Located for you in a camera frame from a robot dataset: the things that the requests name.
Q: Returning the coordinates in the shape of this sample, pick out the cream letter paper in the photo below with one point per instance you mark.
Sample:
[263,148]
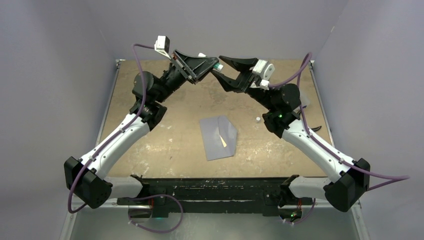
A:
[224,144]

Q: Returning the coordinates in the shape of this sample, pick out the black base frame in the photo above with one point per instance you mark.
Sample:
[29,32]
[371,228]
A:
[268,196]

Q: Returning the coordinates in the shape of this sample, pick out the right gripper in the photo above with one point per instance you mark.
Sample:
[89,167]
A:
[243,82]

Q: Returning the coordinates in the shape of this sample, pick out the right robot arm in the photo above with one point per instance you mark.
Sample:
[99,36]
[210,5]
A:
[345,178]

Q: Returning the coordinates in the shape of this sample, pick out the aluminium rail frame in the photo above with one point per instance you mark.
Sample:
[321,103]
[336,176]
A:
[346,179]

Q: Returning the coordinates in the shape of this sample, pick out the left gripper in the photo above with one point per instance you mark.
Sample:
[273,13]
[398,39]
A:
[197,65]

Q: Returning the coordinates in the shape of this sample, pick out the grey envelope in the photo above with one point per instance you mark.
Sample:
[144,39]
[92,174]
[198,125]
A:
[211,128]

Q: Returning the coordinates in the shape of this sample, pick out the clear plastic screw box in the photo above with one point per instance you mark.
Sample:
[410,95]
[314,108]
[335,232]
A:
[305,101]

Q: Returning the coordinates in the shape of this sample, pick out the white green glue stick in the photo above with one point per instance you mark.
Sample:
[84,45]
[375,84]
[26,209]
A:
[218,66]

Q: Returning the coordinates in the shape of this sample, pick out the black pliers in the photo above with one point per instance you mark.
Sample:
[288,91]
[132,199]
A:
[315,129]

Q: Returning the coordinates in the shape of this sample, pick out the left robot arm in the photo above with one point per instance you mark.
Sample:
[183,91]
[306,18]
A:
[86,177]

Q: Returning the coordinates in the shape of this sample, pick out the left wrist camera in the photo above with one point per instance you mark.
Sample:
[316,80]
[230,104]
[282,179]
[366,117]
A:
[162,46]

